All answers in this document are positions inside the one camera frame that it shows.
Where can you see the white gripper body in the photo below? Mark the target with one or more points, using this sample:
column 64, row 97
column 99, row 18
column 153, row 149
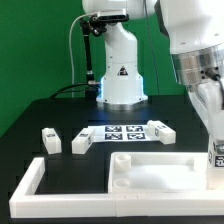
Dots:
column 207, row 101

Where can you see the white desk top tray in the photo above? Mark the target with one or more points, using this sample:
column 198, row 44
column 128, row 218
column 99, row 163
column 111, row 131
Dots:
column 141, row 172

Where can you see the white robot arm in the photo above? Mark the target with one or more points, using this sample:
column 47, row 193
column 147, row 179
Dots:
column 195, row 29

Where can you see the fiducial marker sheet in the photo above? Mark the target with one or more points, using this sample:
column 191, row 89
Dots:
column 122, row 133

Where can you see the white L-shaped fence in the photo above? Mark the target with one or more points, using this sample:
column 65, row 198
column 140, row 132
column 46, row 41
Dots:
column 25, row 203

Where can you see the black grey camera on stand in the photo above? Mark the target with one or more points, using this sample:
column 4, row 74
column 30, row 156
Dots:
column 110, row 16

